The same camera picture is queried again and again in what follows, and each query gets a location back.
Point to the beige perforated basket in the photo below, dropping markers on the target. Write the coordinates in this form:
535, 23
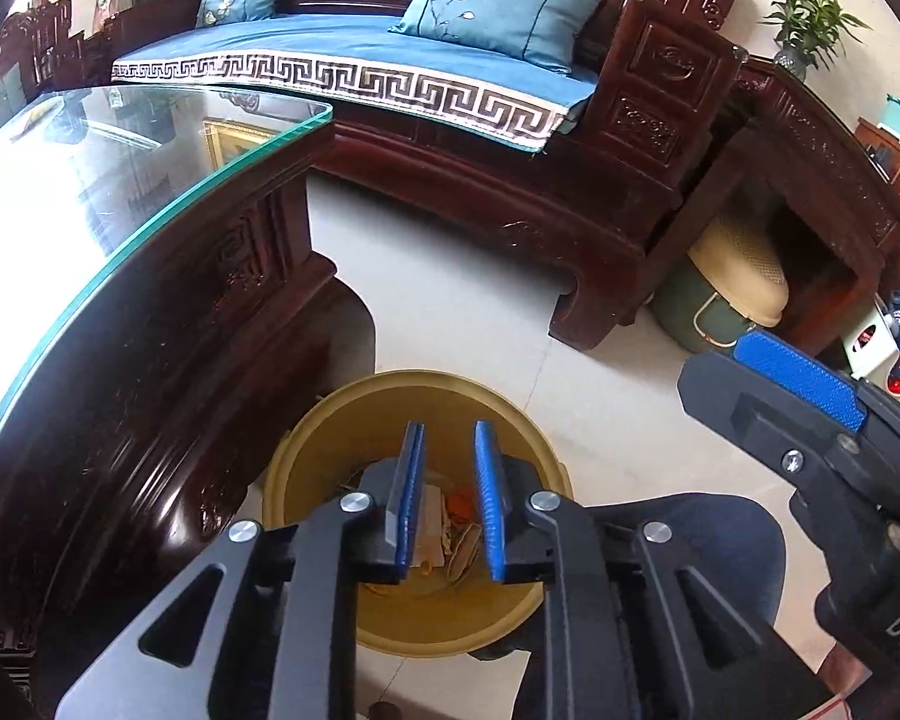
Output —
739, 270

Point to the beige paper bag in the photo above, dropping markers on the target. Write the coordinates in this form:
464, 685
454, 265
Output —
430, 514

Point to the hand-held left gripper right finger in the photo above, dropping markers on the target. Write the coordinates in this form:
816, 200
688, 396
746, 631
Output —
487, 499

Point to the carved wooden side table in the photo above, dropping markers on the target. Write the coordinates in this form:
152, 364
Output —
810, 150

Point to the dark wooden side table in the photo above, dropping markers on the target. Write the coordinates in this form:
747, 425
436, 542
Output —
146, 26

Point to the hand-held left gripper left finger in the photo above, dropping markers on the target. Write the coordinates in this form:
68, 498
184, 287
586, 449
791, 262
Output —
403, 510

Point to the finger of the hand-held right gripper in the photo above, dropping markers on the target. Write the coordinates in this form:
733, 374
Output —
795, 379
765, 412

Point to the glass-topped wooden coffee table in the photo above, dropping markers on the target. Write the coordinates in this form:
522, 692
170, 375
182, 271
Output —
157, 390

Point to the leafy green plant in vase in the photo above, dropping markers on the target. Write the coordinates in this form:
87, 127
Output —
806, 7

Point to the yellow plastic trash bin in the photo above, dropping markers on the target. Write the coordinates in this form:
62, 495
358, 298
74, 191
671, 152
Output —
420, 401

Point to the green plastic bucket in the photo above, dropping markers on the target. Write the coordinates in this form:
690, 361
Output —
690, 319

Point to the blue patterned seat cushion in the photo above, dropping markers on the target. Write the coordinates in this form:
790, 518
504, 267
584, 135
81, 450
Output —
360, 52

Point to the white and red box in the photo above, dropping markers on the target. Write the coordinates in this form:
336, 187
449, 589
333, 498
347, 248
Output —
870, 341

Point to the small standing card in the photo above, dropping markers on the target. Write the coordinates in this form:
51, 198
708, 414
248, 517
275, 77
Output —
105, 1

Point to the long carved wooden sofa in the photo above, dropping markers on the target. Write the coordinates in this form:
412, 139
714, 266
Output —
645, 127

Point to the carved wooden armchair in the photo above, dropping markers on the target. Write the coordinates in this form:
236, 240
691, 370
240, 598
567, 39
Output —
34, 45

